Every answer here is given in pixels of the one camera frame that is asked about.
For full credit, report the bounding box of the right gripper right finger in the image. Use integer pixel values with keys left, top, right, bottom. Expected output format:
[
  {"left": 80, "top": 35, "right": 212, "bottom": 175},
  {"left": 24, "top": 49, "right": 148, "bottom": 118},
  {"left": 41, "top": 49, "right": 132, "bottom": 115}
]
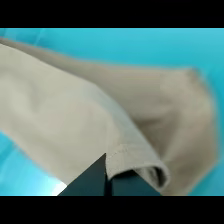
[{"left": 107, "top": 169, "right": 162, "bottom": 197}]

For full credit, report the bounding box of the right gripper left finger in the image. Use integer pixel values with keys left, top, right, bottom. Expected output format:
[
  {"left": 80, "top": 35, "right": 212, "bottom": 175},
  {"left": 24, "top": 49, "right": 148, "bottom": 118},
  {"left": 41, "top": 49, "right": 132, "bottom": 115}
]
[{"left": 58, "top": 152, "right": 108, "bottom": 197}]

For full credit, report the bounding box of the beige shirt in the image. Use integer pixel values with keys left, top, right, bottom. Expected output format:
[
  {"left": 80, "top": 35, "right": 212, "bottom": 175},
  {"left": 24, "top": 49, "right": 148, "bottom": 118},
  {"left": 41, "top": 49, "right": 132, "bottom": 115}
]
[{"left": 0, "top": 37, "right": 221, "bottom": 197}]

